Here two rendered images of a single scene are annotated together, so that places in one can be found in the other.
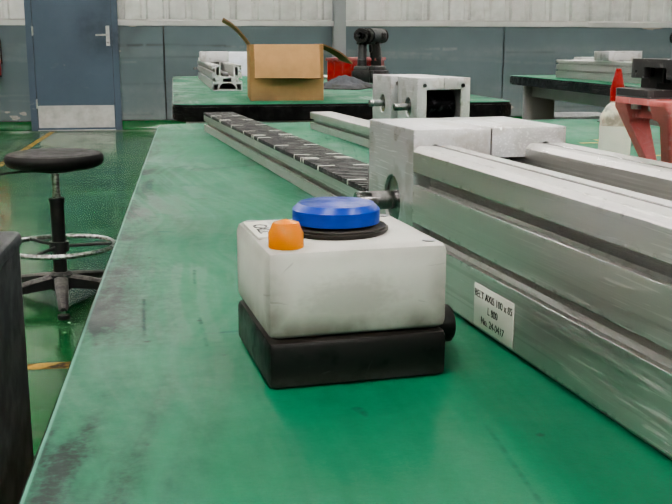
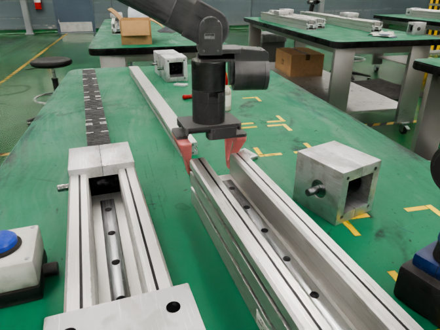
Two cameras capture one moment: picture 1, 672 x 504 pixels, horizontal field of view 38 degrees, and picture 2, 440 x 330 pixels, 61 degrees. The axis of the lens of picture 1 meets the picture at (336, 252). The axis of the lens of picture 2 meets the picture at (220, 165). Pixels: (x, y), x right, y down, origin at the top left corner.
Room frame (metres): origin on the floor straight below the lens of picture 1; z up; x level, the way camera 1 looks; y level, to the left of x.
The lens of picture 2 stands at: (0.06, -0.24, 1.12)
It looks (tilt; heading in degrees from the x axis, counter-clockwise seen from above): 26 degrees down; 356
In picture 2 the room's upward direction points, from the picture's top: straight up
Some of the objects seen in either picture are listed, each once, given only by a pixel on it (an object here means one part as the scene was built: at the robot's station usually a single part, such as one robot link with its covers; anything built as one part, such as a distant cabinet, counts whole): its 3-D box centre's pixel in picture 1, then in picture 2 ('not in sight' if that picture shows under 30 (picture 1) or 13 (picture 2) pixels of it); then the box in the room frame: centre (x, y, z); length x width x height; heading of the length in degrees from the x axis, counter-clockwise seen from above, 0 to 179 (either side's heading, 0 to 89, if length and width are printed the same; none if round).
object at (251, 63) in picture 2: not in sight; (232, 54); (0.69, -0.31, 1.03); 0.12 x 0.09 x 0.12; 93
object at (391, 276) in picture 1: (353, 289); (13, 264); (0.44, -0.01, 0.81); 0.10 x 0.08 x 0.06; 105
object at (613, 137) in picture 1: (615, 118); (224, 91); (1.17, -0.33, 0.84); 0.04 x 0.04 x 0.12
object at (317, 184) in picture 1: (269, 149); not in sight; (1.25, 0.08, 0.79); 0.96 x 0.04 x 0.03; 15
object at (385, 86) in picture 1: (399, 102); (164, 62); (1.73, -0.11, 0.83); 0.11 x 0.10 x 0.10; 106
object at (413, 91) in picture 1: (425, 106); (171, 67); (1.62, -0.15, 0.83); 0.11 x 0.10 x 0.10; 104
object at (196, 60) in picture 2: not in sight; (212, 74); (0.68, -0.27, 0.99); 0.07 x 0.06 x 0.07; 93
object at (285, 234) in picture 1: (285, 232); not in sight; (0.40, 0.02, 0.85); 0.02 x 0.02 x 0.01
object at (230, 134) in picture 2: not in sight; (222, 145); (0.69, -0.29, 0.86); 0.07 x 0.07 x 0.09; 15
